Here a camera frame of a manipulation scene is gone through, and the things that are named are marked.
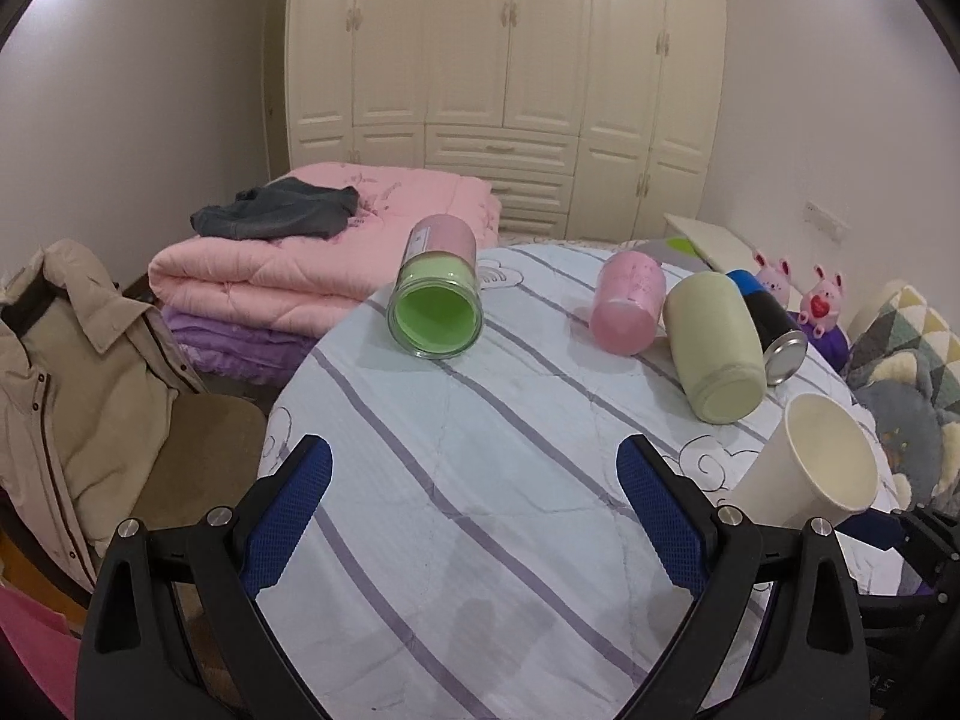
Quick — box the white paper cup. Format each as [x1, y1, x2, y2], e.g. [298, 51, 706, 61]
[724, 392, 880, 530]

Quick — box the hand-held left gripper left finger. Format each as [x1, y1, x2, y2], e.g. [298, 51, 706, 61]
[75, 433, 335, 720]

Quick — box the pale green cup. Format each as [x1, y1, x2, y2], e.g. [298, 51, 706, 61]
[662, 271, 767, 425]

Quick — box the pink quilt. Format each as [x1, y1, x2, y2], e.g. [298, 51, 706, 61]
[148, 162, 501, 338]

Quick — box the cream wardrobe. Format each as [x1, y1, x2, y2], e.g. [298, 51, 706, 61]
[283, 0, 728, 242]

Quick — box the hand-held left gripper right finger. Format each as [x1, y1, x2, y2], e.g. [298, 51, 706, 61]
[615, 433, 871, 720]

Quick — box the brown chair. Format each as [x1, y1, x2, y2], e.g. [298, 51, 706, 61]
[120, 270, 272, 541]

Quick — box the grey fluffy blanket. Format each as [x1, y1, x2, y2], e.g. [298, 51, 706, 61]
[855, 375, 955, 502]

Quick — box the striped white tablecloth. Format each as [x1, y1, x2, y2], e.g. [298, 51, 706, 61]
[257, 242, 912, 720]

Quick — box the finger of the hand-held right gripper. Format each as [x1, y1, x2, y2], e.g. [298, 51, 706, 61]
[862, 504, 960, 601]

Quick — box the black and blue steel tumbler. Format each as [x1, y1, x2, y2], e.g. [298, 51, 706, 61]
[725, 268, 809, 386]

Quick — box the white board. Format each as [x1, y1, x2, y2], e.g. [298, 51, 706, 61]
[664, 211, 760, 272]

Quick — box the grey clothing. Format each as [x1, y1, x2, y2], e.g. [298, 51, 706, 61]
[190, 178, 359, 241]

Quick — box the pink sheet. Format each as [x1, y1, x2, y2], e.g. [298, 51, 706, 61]
[0, 583, 85, 720]

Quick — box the white wall socket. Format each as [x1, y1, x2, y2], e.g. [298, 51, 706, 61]
[802, 200, 848, 238]

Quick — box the purple cloth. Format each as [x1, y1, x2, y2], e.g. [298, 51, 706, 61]
[808, 324, 853, 377]

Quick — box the pink cup with green inside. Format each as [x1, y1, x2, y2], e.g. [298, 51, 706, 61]
[386, 214, 483, 359]

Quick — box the purple quilt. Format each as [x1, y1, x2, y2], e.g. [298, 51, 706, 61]
[161, 305, 331, 383]

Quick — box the beige jacket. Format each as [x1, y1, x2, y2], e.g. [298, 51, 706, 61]
[0, 238, 211, 590]

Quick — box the pink plush toy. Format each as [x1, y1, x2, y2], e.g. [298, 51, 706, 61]
[796, 264, 850, 337]
[752, 251, 796, 308]

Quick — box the patterned cushion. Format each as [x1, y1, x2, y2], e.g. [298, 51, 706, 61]
[844, 281, 960, 421]

